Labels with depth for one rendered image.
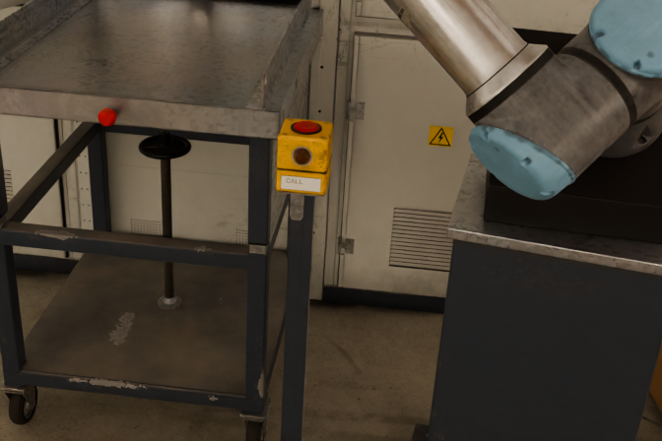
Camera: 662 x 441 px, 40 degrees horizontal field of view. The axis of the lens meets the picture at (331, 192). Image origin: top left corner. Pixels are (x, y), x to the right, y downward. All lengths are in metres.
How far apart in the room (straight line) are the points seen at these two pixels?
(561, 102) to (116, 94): 0.83
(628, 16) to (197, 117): 0.77
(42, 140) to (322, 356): 0.95
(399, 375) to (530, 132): 1.24
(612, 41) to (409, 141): 1.12
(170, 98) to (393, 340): 1.09
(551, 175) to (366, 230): 1.27
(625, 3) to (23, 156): 1.76
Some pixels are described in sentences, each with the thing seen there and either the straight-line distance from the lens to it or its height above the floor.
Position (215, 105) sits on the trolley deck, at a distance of 1.68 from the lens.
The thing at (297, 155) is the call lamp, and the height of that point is 0.88.
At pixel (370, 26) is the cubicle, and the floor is 0.82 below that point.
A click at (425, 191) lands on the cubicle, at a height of 0.39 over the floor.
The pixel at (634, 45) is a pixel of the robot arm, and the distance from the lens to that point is 1.34.
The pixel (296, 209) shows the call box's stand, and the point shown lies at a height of 0.76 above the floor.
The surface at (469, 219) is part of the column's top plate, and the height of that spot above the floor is 0.75.
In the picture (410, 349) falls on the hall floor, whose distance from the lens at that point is 2.49.
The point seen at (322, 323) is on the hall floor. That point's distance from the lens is 2.56.
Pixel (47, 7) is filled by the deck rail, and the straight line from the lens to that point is 2.17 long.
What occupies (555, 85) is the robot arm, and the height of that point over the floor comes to 1.05.
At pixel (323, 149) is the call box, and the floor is 0.89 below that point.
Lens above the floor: 1.47
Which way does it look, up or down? 27 degrees down
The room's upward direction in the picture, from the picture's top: 4 degrees clockwise
